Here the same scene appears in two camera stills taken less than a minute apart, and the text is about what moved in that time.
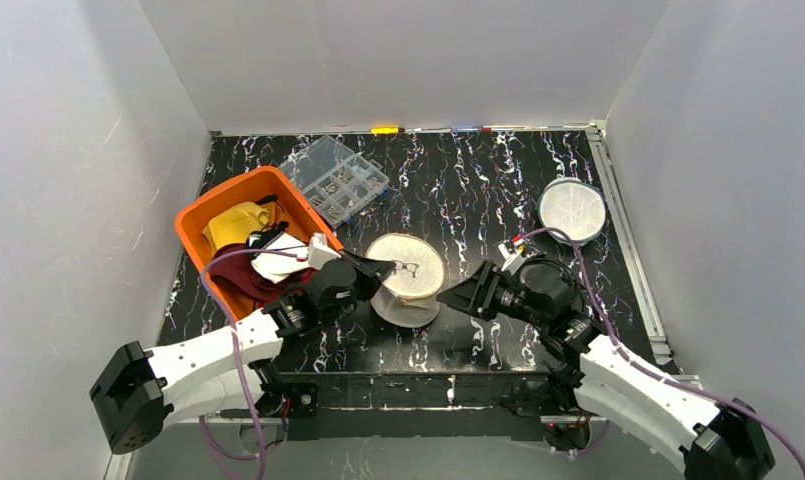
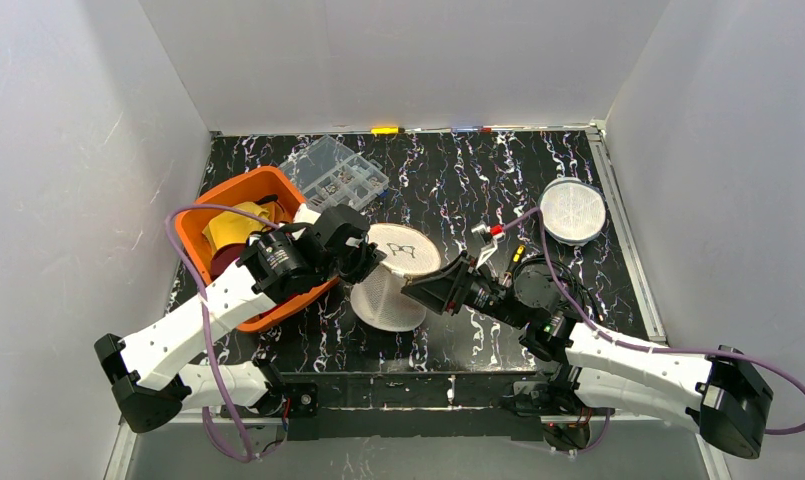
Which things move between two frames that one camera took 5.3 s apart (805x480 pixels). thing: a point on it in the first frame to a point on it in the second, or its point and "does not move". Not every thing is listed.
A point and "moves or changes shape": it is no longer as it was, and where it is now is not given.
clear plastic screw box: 337,184 does not move
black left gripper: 352,270 to 360,258
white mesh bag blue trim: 573,206 does not move
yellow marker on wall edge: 385,130 does not move
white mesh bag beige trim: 408,296 moves or changes shape
